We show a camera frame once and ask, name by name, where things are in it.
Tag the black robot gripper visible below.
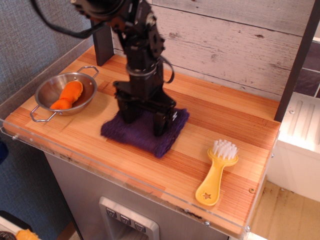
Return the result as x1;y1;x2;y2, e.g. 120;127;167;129
113;68;176;137

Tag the purple cloth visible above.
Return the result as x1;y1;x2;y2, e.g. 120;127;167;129
100;108;190;158

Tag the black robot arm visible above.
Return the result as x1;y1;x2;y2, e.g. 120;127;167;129
72;0;176;136

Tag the clear acrylic counter guard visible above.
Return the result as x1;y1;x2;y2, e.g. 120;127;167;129
3;114;280;239

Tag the orange plush toy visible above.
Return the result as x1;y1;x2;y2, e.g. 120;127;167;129
50;80;83;110

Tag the yellow brush with white bristles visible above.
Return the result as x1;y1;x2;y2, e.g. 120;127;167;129
195;139;239;206

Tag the silver dispenser panel with buttons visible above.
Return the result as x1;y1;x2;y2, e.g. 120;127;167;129
99;196;160;240

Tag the white toy sink drainboard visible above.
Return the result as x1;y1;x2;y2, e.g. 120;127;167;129
278;92;320;153

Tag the orange object at bottom left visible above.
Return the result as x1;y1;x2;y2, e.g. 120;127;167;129
15;229;39;240

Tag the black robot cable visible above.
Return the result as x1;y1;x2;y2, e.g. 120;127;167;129
29;0;175;85

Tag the steel bowl with wire handles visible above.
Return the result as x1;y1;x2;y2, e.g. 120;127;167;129
30;66;99;122

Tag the dark left shelf post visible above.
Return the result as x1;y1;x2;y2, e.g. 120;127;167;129
92;25;114;67

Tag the dark shelf post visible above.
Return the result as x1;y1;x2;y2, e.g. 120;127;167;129
92;25;114;67
274;0;320;122

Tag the dark right shelf post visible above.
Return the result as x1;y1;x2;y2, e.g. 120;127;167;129
274;0;320;122

